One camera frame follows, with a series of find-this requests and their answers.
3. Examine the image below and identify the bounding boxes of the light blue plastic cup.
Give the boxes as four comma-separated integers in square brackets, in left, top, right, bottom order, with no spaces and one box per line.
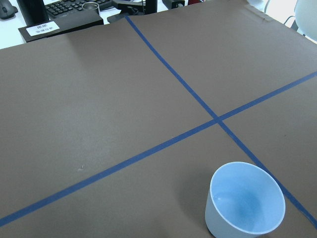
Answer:
[205,162,286,238]

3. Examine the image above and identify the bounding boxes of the black box with white label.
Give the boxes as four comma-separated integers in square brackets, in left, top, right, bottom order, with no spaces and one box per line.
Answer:
[18,10,104,42]

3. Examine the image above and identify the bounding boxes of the black computer keyboard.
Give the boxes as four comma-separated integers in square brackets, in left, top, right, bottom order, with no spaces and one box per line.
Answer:
[45,0,113,18]

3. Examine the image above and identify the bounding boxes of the white office chair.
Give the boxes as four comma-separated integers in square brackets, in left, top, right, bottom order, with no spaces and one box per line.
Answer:
[284,0,317,43]

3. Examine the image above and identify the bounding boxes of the black computer mouse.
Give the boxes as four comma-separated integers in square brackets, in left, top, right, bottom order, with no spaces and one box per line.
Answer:
[0,3,18,20]

